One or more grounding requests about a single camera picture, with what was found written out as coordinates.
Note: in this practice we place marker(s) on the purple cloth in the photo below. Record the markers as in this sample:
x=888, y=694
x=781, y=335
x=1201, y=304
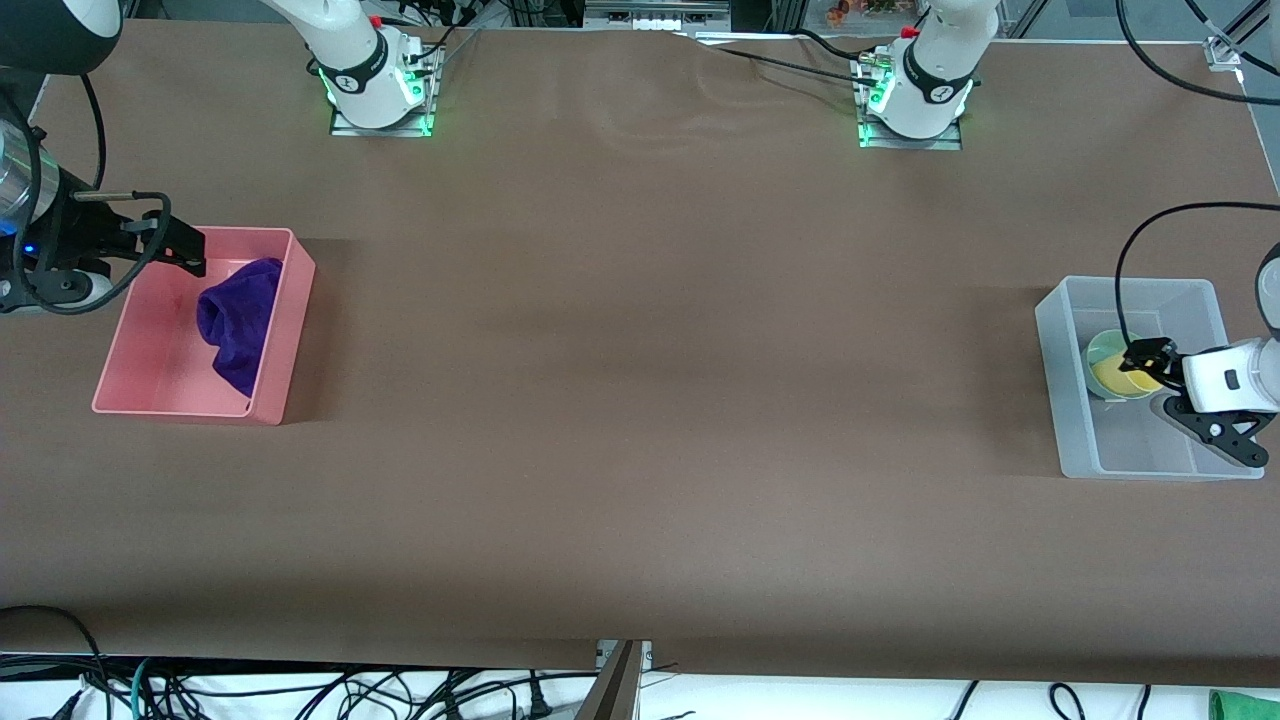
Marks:
x=240, y=320

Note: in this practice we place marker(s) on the silver metal frame rail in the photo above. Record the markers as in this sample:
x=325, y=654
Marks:
x=655, y=12

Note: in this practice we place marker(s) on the silver aluminium corner bracket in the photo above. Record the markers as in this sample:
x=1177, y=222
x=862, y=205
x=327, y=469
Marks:
x=1225, y=52

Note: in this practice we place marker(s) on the yellow cup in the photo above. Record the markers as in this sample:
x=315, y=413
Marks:
x=1115, y=378

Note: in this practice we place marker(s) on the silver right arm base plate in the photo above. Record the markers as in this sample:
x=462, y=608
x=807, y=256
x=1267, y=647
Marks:
x=345, y=127

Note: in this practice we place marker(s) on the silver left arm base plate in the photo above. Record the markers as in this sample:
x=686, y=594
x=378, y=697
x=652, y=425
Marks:
x=875, y=140

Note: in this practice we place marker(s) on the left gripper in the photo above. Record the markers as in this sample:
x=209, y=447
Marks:
x=1152, y=355

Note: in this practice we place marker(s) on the pink plastic bin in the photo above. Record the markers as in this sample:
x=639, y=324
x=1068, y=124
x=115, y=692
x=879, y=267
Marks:
x=160, y=360

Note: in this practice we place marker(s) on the green fabric piece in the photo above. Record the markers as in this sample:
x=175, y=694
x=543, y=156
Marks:
x=1245, y=706

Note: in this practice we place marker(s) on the clear plastic divided bin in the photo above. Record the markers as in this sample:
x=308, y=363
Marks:
x=1140, y=440

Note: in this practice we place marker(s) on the pale green bowl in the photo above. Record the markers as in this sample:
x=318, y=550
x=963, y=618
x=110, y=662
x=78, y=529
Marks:
x=1095, y=350

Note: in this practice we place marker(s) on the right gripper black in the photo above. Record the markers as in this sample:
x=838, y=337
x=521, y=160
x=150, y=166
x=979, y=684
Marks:
x=80, y=238

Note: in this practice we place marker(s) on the black power plug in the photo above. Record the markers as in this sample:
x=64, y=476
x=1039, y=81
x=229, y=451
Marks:
x=538, y=697

